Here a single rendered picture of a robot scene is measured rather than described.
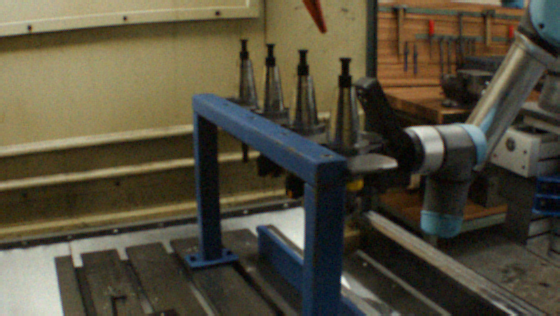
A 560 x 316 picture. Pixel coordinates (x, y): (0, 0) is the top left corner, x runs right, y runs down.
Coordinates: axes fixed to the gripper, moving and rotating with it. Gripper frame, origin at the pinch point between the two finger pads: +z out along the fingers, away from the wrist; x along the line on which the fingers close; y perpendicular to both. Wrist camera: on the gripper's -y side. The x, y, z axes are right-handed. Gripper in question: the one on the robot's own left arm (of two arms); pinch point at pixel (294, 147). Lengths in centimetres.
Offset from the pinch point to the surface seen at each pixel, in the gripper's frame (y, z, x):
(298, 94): -7.7, 0.3, -1.2
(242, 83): -6.2, 0.1, 20.3
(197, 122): 1.2, 6.2, 26.0
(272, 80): -8.1, -0.5, 9.4
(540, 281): 112, -200, 94
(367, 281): 51, -46, 44
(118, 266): 29.9, 21.6, 31.6
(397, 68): 14, -167, 202
